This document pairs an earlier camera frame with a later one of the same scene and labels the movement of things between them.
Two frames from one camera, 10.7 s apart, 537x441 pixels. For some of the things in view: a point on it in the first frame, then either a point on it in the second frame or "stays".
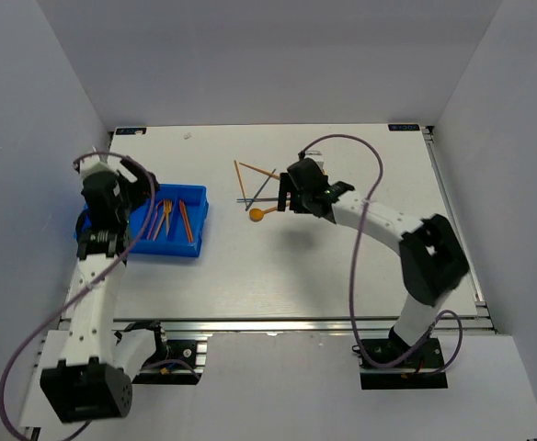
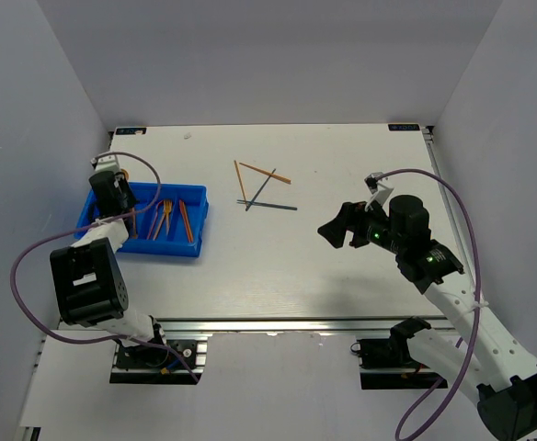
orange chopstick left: (239, 174) stays
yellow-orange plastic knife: (186, 221) stays
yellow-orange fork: (167, 208) stays
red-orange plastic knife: (187, 222) stays
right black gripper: (282, 192) → (351, 217)
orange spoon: (257, 215) → (133, 221)
